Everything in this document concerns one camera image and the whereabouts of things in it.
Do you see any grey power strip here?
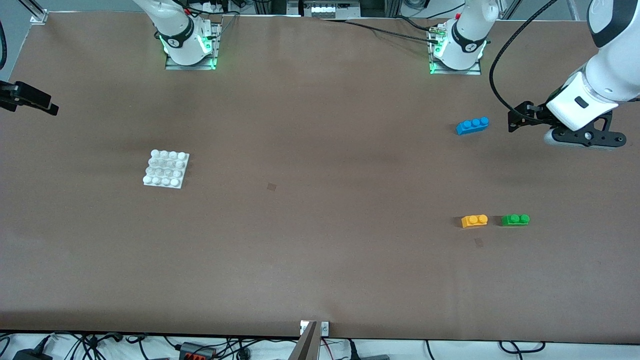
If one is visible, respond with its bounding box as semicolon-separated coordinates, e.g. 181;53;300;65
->
287;0;362;19

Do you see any aluminium frame profile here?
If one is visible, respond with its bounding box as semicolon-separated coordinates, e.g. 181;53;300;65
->
17;0;47;16

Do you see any silver table edge clamp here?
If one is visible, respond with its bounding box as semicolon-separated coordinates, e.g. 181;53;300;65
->
300;320;330;337

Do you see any grey-brown camera pole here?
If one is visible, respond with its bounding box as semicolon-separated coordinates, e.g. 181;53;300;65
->
287;321;321;360

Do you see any white studded base plate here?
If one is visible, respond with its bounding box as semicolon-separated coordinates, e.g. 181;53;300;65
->
143;149;190;190

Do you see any black connector with orange levers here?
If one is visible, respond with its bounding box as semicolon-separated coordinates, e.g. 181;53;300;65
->
179;342;217;360

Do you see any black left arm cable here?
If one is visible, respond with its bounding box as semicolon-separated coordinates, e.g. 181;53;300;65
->
489;0;560;115

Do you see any blue three-stud block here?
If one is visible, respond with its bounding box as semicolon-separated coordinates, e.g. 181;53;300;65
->
456;117;490;136

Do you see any long black table cable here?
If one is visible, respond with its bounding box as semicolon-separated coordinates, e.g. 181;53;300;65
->
320;18;436;44

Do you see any black left camera mount bracket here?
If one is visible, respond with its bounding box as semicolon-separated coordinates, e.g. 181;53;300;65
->
550;111;627;150

